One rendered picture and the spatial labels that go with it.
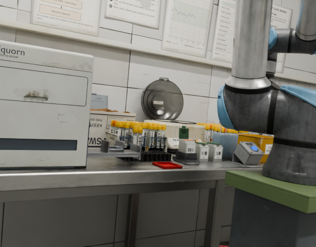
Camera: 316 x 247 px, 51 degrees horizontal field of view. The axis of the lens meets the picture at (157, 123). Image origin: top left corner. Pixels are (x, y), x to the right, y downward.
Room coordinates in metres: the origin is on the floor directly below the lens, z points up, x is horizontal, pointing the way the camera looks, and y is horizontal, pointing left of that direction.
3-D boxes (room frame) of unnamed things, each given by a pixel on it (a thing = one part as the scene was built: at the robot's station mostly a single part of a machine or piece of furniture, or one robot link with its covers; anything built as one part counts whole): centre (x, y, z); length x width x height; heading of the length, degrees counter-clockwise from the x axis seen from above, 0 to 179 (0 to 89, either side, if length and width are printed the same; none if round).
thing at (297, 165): (0.84, -0.36, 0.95); 0.15 x 0.15 x 0.10
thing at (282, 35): (1.07, -0.33, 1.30); 0.11 x 0.11 x 0.08; 68
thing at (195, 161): (1.13, -0.11, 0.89); 0.09 x 0.05 x 0.04; 30
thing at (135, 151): (0.95, 0.14, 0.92); 0.21 x 0.07 x 0.05; 122
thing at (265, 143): (1.35, -0.41, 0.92); 0.13 x 0.13 x 0.10; 33
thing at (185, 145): (1.13, -0.11, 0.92); 0.05 x 0.04 x 0.06; 30
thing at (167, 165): (1.01, -0.04, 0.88); 0.07 x 0.07 x 0.01; 32
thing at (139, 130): (1.11, 0.04, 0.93); 0.17 x 0.09 x 0.11; 121
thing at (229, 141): (1.30, -0.27, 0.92); 0.10 x 0.07 x 0.10; 124
